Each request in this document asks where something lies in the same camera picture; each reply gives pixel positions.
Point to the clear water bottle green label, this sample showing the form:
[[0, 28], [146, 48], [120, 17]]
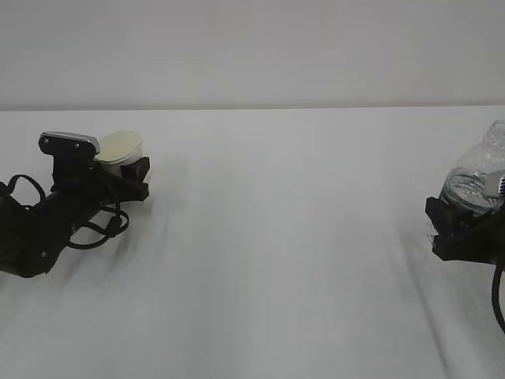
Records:
[[464, 183]]

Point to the white paper cup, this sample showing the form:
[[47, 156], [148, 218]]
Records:
[[119, 149]]

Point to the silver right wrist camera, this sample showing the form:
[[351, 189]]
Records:
[[494, 184]]

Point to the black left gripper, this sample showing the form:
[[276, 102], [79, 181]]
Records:
[[83, 186]]

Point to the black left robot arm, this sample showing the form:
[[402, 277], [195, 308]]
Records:
[[32, 237]]

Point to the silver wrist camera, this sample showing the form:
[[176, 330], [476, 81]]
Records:
[[494, 184], [68, 145]]

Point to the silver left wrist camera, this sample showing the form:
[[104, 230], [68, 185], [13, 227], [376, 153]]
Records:
[[68, 145]]

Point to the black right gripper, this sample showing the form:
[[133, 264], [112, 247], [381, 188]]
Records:
[[458, 236]]

